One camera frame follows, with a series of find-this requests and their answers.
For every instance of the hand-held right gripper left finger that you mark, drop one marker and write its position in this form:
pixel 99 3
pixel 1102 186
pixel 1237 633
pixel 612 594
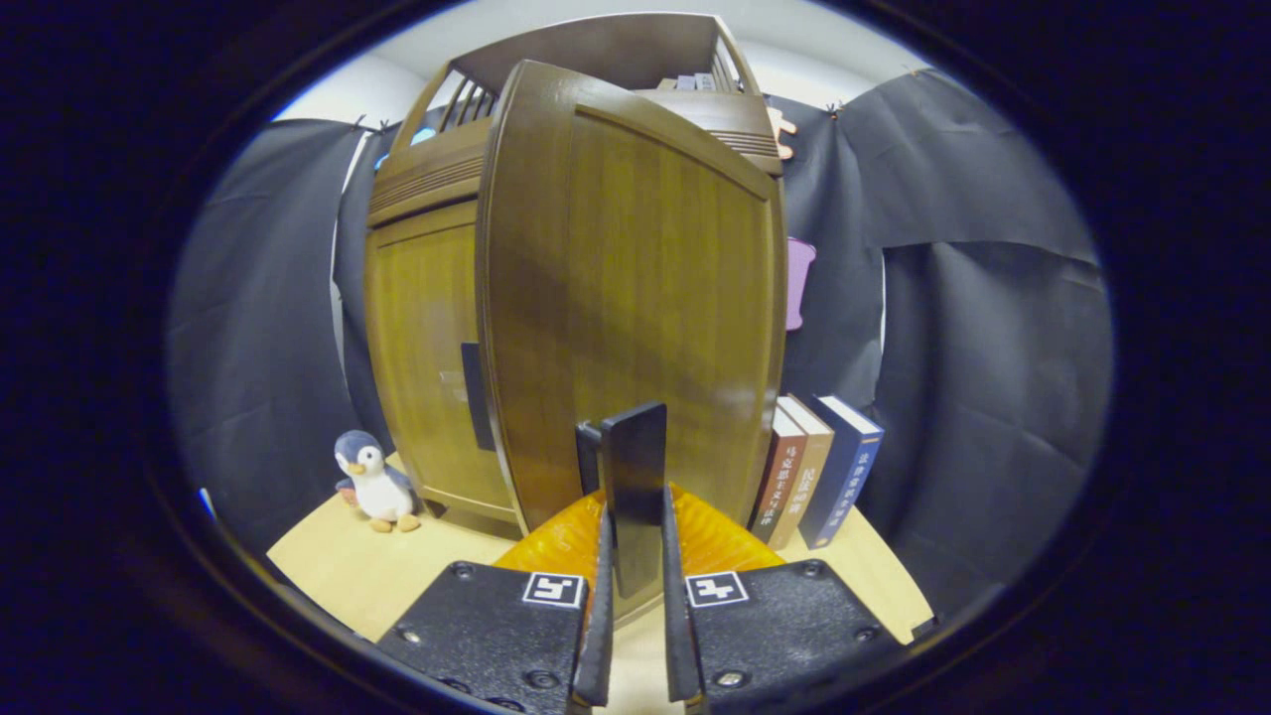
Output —
pixel 496 626

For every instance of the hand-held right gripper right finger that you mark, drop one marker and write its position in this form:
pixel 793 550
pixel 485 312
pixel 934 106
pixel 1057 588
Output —
pixel 775 626

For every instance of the wooden shoe cabinet door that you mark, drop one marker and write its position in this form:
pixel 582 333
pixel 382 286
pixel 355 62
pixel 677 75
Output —
pixel 417 328
pixel 635 278

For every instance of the wooden double-door shoe cabinet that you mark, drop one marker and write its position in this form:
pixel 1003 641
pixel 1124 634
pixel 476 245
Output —
pixel 596 45

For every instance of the reddish brown book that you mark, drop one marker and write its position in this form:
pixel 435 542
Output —
pixel 779 477

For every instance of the tan book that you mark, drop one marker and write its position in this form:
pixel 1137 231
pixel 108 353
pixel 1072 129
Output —
pixel 806 467

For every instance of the navy blue book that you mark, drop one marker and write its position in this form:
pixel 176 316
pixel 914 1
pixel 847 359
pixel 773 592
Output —
pixel 844 467

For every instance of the penguin plush toy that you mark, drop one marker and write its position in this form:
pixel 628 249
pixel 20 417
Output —
pixel 377 482

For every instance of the black backdrop cloth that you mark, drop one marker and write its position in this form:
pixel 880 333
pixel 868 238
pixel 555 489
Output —
pixel 993 397

